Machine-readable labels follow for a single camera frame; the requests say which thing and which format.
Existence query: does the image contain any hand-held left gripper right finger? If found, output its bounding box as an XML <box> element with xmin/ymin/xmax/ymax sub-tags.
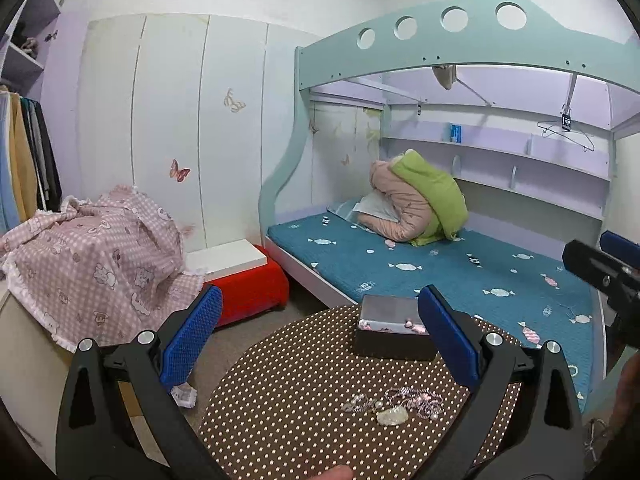
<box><xmin>417</xmin><ymin>285</ymin><xmax>584</xmax><ymax>480</ymax></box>

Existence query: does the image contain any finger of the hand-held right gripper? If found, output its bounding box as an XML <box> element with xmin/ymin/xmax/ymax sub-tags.
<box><xmin>562</xmin><ymin>239</ymin><xmax>640</xmax><ymax>306</ymax></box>
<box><xmin>600</xmin><ymin>231</ymin><xmax>640</xmax><ymax>271</ymax></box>

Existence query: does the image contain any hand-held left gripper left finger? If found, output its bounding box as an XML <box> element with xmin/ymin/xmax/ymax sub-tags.
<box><xmin>55</xmin><ymin>285</ymin><xmax>224</xmax><ymax>480</ymax></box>

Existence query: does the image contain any grey metal tin box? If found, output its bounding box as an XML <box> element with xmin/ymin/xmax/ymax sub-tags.
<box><xmin>354</xmin><ymin>294</ymin><xmax>437</xmax><ymax>362</ymax></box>

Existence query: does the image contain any translucent shell brooch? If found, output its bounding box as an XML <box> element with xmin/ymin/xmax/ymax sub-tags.
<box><xmin>376</xmin><ymin>407</ymin><xmax>409</xmax><ymax>427</ymax></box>

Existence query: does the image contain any silver rhinestone bracelet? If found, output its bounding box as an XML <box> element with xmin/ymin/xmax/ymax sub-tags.
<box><xmin>344</xmin><ymin>392</ymin><xmax>387</xmax><ymax>414</ymax></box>

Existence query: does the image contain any small white patterned scrap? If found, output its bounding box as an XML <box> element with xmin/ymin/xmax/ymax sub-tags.
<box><xmin>170</xmin><ymin>385</ymin><xmax>199</xmax><ymax>409</ymax></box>

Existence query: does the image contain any red ottoman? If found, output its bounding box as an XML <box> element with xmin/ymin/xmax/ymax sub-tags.
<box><xmin>200</xmin><ymin>245</ymin><xmax>291</xmax><ymax>329</ymax></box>

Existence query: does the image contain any blue candy print bed sheet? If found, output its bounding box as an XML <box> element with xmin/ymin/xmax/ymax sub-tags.
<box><xmin>266</xmin><ymin>210</ymin><xmax>601</xmax><ymax>413</ymax></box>

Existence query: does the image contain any white board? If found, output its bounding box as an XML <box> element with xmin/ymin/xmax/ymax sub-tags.
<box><xmin>184</xmin><ymin>238</ymin><xmax>269</xmax><ymax>279</ymax></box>

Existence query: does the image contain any brown polka dot tablecloth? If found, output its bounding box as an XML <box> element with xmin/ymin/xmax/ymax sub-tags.
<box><xmin>197</xmin><ymin>304</ymin><xmax>523</xmax><ymax>480</ymax></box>

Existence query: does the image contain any pink checked cartoon cloth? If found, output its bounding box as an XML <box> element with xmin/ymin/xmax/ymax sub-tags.
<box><xmin>0</xmin><ymin>185</ymin><xmax>203</xmax><ymax>352</ymax></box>

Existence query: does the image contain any pink padded jacket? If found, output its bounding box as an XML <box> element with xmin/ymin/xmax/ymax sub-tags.
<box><xmin>356</xmin><ymin>160</ymin><xmax>435</xmax><ymax>242</ymax></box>

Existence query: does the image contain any green blanket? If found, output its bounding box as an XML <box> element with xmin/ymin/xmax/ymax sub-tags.
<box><xmin>390</xmin><ymin>149</ymin><xmax>470</xmax><ymax>247</ymax></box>

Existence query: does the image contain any light blue pillow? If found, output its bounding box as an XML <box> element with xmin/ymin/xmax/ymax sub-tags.
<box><xmin>326</xmin><ymin>192</ymin><xmax>401</xmax><ymax>226</ymax></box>

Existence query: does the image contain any cream cabinet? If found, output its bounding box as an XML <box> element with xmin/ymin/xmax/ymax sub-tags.
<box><xmin>0</xmin><ymin>290</ymin><xmax>166</xmax><ymax>467</ymax></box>

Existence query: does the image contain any dark hanging garment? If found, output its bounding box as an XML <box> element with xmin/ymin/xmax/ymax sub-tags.
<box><xmin>22</xmin><ymin>97</ymin><xmax>64</xmax><ymax>212</ymax></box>

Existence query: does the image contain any beige hanging cloth bag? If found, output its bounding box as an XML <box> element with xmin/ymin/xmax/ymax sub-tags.
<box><xmin>431</xmin><ymin>64</ymin><xmax>458</xmax><ymax>92</ymax></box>

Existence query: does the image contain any yellow hanging garment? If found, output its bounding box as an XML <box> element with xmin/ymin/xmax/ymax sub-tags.
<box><xmin>7</xmin><ymin>92</ymin><xmax>40</xmax><ymax>224</ymax></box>

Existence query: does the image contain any light blue hanging garment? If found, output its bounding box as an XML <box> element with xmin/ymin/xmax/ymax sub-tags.
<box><xmin>0</xmin><ymin>91</ymin><xmax>20</xmax><ymax>235</ymax></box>

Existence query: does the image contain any white wardrobe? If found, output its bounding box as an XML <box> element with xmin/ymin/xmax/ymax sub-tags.
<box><xmin>75</xmin><ymin>12</ymin><xmax>326</xmax><ymax>256</ymax></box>

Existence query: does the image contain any purple open shelf unit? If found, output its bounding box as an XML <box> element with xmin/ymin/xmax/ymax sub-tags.
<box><xmin>0</xmin><ymin>0</ymin><xmax>82</xmax><ymax>92</ymax></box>

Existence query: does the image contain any wire clothes hanger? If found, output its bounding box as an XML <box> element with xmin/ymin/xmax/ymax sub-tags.
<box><xmin>537</xmin><ymin>119</ymin><xmax>596</xmax><ymax>152</ymax></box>

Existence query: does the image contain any purple white wall shelf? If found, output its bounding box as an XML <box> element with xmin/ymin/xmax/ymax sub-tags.
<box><xmin>380</xmin><ymin>124</ymin><xmax>615</xmax><ymax>221</ymax></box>

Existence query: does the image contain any teal bunk bed frame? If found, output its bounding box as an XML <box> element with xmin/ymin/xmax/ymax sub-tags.
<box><xmin>257</xmin><ymin>0</ymin><xmax>640</xmax><ymax>381</ymax></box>

